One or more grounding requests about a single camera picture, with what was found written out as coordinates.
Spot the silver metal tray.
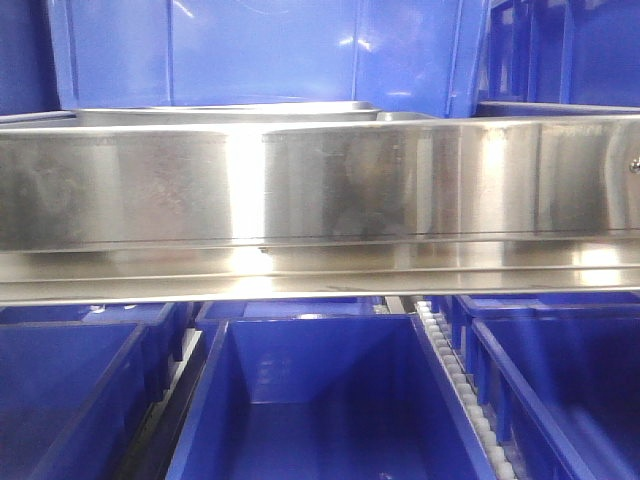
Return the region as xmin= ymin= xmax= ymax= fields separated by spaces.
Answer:
xmin=376 ymin=111 xmax=438 ymax=122
xmin=74 ymin=101 xmax=381 ymax=126

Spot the blue bin lower centre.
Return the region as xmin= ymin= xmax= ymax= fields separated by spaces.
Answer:
xmin=167 ymin=314 xmax=495 ymax=479

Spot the stacked blue bin lower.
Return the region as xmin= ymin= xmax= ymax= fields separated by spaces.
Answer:
xmin=47 ymin=1 xmax=490 ymax=117

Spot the steel shelf front beam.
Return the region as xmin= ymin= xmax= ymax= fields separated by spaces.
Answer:
xmin=1 ymin=109 xmax=639 ymax=305

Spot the blue bin lower shelf right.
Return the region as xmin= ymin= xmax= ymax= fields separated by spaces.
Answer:
xmin=443 ymin=292 xmax=639 ymax=479

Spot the blue bin shelf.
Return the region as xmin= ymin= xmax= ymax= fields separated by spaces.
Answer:
xmin=1 ymin=302 xmax=193 ymax=479
xmin=443 ymin=292 xmax=639 ymax=479

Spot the blue bin lower shelf left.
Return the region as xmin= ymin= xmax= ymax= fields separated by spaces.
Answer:
xmin=1 ymin=302 xmax=193 ymax=479

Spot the blue bin far right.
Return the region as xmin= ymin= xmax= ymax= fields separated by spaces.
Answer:
xmin=476 ymin=1 xmax=639 ymax=116

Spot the white roller track middle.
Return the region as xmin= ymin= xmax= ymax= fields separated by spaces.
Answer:
xmin=410 ymin=296 xmax=517 ymax=480

